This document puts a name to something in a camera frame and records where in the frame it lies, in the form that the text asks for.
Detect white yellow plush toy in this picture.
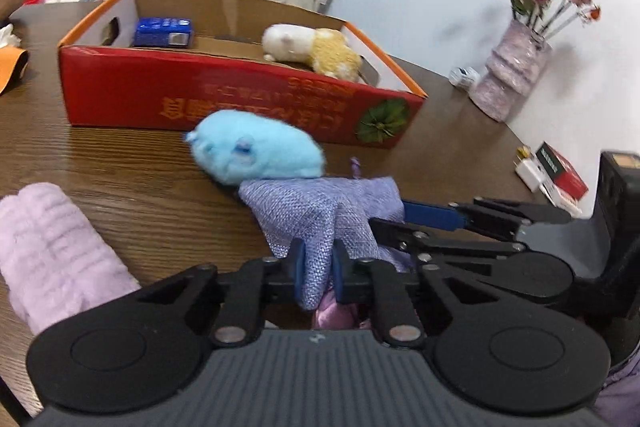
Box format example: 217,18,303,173
262,24,362,82

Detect pink satin pouch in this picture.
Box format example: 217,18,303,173
311,289,371,331

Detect red cardboard box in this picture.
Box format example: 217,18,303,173
58,0,426,148

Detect orange black strap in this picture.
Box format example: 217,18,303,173
0,44,30,96

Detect small white bottle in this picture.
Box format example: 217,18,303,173
448,67,480,91

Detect pink textured vase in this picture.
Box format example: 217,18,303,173
470,20,551,122

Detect lavender fabric pouch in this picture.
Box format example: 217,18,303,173
239,176,412,311

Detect red small box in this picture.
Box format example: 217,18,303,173
535,142,588,202

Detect blue plush toy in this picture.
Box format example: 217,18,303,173
184,109,326,186

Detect white charger plug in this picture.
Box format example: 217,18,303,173
514,146,544,193

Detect light purple towel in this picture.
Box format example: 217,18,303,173
1,182,140,335

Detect white box under red box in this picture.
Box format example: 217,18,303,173
540,183,582,218

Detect white crumpled tissue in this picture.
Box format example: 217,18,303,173
0,24,21,48

